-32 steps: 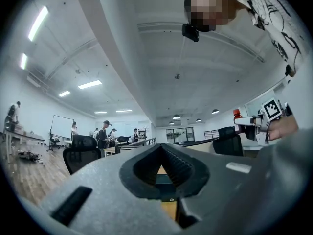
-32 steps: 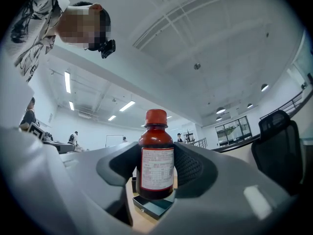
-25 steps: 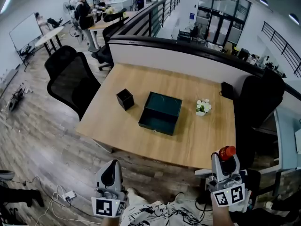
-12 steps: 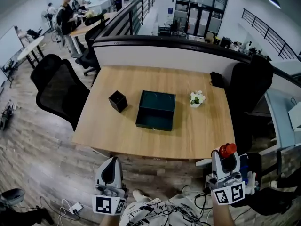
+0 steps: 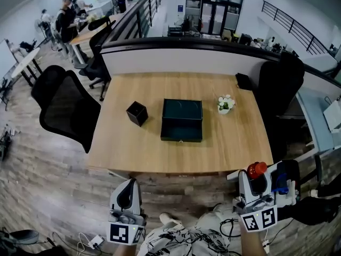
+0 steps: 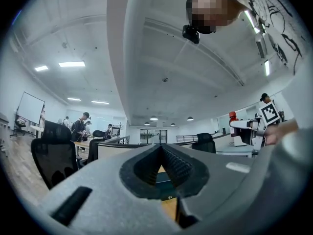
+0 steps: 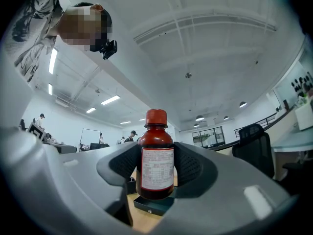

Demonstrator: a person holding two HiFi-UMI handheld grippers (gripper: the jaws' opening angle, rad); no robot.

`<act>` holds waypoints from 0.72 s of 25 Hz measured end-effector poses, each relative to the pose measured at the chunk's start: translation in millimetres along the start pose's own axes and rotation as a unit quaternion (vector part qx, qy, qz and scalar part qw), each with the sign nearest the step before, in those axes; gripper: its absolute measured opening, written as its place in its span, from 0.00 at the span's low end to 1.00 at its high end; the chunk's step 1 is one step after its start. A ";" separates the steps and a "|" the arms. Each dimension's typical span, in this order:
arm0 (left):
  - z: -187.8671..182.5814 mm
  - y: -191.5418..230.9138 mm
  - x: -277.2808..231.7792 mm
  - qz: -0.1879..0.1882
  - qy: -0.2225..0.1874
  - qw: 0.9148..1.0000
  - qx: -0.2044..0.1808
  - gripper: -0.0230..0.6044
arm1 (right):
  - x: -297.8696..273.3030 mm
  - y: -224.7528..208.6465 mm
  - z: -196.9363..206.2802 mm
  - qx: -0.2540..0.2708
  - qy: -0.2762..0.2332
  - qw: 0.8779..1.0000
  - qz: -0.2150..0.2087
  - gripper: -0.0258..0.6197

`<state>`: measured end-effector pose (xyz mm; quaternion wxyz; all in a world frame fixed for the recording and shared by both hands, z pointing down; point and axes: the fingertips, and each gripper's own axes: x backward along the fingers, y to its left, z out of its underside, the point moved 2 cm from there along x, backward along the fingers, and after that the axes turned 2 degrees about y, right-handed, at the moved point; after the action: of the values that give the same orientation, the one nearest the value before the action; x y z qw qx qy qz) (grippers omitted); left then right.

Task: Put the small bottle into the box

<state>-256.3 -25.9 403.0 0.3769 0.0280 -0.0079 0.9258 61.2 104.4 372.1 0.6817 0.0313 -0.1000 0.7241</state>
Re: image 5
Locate black office chair with headrest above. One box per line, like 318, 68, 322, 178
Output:
79, 17, 117, 101

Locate person's white black patterned clothing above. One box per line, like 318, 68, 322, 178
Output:
137, 221, 240, 256

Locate black metal railing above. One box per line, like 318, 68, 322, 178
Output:
102, 0, 165, 46

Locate person's right forearm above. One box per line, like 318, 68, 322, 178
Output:
239, 229, 267, 256

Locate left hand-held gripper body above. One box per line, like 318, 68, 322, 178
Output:
106, 209, 148, 246

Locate black high-back office chair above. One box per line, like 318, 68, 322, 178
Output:
257, 51, 306, 159

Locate white cable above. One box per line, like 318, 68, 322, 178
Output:
77, 232, 93, 256

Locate person's white shoe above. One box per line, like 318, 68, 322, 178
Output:
159, 212, 174, 225

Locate person's left forearm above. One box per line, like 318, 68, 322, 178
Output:
114, 244, 138, 256

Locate black framed glass door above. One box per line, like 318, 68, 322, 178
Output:
185, 0, 247, 37

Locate dark green box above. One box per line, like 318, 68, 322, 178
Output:
160, 98, 204, 143

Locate white flowers in white pot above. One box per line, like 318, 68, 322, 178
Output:
217, 93, 237, 116

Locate pale side desk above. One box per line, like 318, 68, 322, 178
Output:
295, 91, 341, 154

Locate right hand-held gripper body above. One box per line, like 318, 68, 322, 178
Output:
232, 193, 278, 233

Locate white blue device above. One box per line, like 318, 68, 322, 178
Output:
274, 179, 298, 206

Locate black stair railing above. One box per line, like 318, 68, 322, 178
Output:
262, 0, 334, 55

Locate white partition with black top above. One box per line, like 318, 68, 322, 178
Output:
100, 36, 341, 95

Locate red-capped small bottle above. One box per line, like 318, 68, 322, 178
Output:
247, 162, 268, 194

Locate white power strip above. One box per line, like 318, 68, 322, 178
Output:
87, 235, 104, 249

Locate black square pen holder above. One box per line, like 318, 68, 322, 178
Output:
126, 101, 149, 127

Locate small black box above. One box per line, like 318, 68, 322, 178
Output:
235, 73, 253, 91

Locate standing fan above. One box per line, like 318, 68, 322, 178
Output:
34, 19, 58, 50

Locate black mesh office chair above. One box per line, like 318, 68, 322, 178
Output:
30, 65, 102, 154

